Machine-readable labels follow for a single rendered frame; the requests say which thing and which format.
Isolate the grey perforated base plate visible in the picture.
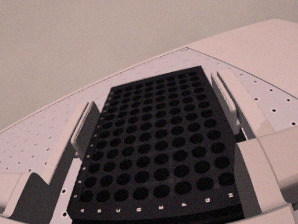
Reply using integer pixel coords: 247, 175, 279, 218
0, 47, 298, 224

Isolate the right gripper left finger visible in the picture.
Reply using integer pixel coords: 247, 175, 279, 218
0, 100, 100, 224

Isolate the black rectangular frame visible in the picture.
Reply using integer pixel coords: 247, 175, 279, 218
234, 128, 247, 143

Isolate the black well plate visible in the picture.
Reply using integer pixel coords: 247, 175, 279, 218
67, 65, 245, 224

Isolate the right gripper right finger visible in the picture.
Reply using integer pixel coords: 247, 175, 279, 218
210, 68, 298, 224

